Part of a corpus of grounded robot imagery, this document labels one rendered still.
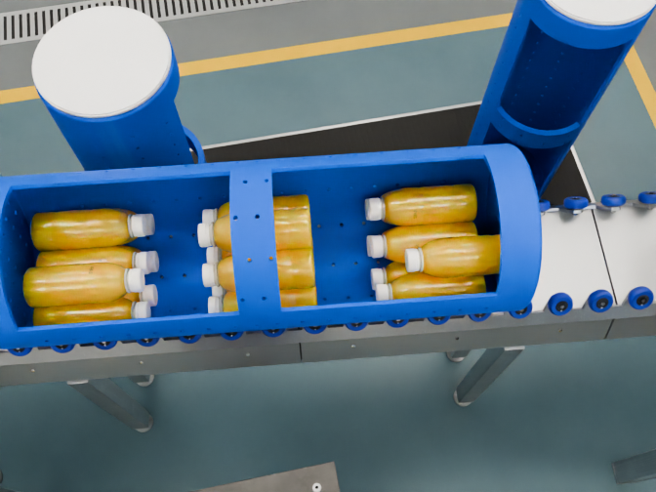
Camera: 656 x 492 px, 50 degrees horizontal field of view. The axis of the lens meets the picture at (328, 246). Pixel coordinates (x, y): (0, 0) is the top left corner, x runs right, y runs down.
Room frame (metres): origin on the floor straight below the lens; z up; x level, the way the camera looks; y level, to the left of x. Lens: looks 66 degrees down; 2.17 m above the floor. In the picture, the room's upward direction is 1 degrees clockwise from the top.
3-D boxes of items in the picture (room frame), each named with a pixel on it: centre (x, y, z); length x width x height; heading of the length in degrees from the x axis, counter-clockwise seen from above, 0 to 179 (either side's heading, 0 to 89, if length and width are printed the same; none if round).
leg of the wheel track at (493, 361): (0.46, -0.43, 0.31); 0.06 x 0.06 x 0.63; 6
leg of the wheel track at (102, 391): (0.37, 0.55, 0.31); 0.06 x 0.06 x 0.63; 6
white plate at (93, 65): (0.91, 0.46, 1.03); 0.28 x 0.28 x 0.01
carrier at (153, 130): (0.91, 0.46, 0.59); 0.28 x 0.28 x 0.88
